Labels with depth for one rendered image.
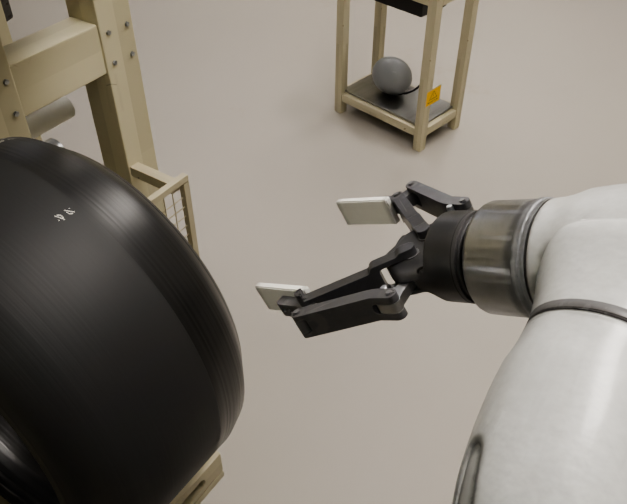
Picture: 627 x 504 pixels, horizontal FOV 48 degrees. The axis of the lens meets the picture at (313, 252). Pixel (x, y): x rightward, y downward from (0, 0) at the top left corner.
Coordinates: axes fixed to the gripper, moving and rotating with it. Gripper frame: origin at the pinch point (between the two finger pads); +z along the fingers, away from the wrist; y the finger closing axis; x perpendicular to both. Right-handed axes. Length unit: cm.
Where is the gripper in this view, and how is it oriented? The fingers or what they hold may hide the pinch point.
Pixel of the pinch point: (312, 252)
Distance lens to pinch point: 70.1
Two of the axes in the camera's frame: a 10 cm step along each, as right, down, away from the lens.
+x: -4.5, -7.8, -4.4
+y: 5.8, -6.2, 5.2
